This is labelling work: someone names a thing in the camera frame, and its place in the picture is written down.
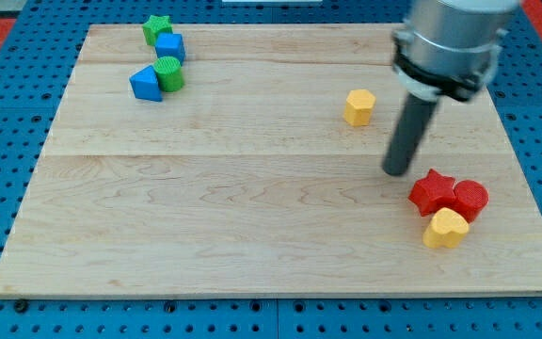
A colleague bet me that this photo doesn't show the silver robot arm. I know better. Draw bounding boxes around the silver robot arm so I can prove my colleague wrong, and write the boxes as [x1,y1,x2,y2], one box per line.
[392,0,521,103]

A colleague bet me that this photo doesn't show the yellow hexagon block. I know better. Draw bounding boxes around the yellow hexagon block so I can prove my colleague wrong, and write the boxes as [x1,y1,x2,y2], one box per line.
[343,89,376,127]

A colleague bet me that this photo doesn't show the red star block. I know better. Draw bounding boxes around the red star block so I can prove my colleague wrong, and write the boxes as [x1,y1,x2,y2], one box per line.
[408,169,455,217]

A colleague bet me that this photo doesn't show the green star block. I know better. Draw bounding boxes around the green star block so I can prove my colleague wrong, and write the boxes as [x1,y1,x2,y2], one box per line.
[142,15,173,46]

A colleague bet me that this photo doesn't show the wooden board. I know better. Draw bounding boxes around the wooden board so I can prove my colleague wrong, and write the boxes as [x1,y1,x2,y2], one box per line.
[0,24,542,299]

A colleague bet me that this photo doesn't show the green cylinder block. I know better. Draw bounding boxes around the green cylinder block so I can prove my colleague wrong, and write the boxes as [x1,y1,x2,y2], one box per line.
[153,56,184,92]

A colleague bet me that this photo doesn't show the blue triangle block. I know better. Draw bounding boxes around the blue triangle block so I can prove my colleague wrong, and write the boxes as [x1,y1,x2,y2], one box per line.
[129,65,163,102]

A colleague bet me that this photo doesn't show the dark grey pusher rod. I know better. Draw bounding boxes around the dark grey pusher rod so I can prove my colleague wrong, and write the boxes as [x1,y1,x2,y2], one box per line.
[382,94,438,176]

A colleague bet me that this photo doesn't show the blue cube block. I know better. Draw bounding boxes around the blue cube block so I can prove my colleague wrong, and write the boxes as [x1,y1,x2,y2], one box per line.
[154,33,185,64]

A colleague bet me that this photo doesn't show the yellow heart block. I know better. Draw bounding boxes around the yellow heart block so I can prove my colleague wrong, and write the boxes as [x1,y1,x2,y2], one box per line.
[422,207,470,249]

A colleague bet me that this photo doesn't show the red cylinder block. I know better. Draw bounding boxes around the red cylinder block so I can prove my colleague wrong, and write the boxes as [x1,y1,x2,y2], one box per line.
[452,180,489,223]

